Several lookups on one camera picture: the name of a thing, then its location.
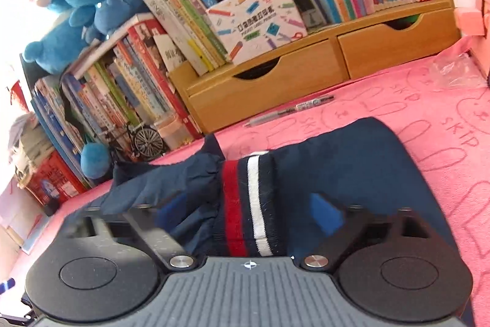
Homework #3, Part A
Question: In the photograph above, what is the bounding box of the wooden drawer organizer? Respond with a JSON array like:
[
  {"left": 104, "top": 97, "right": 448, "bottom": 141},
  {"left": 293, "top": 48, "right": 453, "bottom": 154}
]
[{"left": 168, "top": 0, "right": 462, "bottom": 135}]

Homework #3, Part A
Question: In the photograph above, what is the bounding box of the red plastic crate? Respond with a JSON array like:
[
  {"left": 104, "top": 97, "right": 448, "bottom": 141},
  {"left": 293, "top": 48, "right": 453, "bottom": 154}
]
[{"left": 24, "top": 153, "right": 79, "bottom": 206}]

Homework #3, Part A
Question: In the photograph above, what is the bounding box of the pink rabbit-print mat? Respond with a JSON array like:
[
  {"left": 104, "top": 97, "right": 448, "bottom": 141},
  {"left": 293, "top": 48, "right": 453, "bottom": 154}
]
[{"left": 0, "top": 36, "right": 490, "bottom": 327}]

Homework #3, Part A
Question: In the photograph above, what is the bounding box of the white paper sheet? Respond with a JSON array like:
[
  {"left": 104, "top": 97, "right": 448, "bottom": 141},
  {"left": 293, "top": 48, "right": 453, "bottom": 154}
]
[{"left": 0, "top": 177, "right": 27, "bottom": 247}]

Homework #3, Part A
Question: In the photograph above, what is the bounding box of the row of green-spined books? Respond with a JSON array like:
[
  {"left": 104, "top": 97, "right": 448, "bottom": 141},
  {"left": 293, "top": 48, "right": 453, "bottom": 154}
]
[{"left": 140, "top": 0, "right": 330, "bottom": 78}]

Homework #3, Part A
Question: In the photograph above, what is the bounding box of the round blue plush ball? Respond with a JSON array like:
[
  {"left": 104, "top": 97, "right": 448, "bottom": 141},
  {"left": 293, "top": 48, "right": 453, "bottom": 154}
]
[{"left": 80, "top": 142, "right": 112, "bottom": 179}]

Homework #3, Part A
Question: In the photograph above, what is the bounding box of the navy and white jacket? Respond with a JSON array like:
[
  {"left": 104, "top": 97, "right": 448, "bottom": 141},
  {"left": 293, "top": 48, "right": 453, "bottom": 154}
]
[{"left": 71, "top": 117, "right": 460, "bottom": 259}]

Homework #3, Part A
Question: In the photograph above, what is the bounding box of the light blue sheet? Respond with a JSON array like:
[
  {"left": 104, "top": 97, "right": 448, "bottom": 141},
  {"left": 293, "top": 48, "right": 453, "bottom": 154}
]
[{"left": 20, "top": 214, "right": 52, "bottom": 256}]

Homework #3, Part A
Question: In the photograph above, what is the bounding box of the row of colourful children's books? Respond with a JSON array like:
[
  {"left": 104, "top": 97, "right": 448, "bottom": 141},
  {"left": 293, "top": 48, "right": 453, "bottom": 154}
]
[{"left": 63, "top": 15, "right": 203, "bottom": 146}]

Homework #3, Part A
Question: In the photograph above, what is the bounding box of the blue whale plush toy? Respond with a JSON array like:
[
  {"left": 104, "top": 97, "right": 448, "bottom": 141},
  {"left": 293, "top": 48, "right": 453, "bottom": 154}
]
[{"left": 23, "top": 5, "right": 100, "bottom": 75}]

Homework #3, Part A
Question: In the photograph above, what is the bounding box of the miniature bicycle model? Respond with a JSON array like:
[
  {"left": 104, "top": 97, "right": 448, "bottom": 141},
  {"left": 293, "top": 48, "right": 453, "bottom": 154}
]
[{"left": 96, "top": 121, "right": 166, "bottom": 162}]

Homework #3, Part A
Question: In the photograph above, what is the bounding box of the white pencil-print box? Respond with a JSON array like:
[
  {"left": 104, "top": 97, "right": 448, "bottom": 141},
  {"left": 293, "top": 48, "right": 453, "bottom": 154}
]
[{"left": 206, "top": 0, "right": 309, "bottom": 65}]

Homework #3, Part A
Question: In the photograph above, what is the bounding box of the small blue plush toy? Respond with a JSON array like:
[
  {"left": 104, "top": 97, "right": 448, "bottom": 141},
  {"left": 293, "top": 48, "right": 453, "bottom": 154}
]
[{"left": 94, "top": 0, "right": 151, "bottom": 36}]

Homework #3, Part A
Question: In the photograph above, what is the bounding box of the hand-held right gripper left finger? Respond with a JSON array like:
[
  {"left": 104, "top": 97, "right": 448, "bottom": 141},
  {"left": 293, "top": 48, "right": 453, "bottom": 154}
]
[{"left": 61, "top": 193, "right": 199, "bottom": 270}]

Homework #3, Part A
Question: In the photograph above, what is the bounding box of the clear plastic wrapper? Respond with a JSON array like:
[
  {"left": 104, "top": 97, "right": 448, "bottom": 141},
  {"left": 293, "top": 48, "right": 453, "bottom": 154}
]
[{"left": 428, "top": 52, "right": 481, "bottom": 83}]

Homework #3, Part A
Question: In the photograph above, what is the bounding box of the clear pen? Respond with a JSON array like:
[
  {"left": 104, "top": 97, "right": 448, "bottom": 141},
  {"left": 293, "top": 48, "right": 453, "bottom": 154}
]
[{"left": 244, "top": 94, "right": 336, "bottom": 128}]

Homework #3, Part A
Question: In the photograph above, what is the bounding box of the row of tall blue books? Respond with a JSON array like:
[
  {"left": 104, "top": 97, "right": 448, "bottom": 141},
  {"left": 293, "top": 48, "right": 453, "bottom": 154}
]
[{"left": 31, "top": 76, "right": 94, "bottom": 192}]

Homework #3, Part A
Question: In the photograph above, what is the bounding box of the stack of paper workbooks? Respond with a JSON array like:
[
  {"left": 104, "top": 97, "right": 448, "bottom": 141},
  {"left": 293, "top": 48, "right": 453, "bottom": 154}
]
[{"left": 8, "top": 112, "right": 52, "bottom": 174}]

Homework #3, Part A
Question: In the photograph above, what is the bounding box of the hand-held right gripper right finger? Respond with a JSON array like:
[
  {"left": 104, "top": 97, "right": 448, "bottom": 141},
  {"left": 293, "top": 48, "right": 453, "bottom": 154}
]
[{"left": 300, "top": 193, "right": 441, "bottom": 270}]

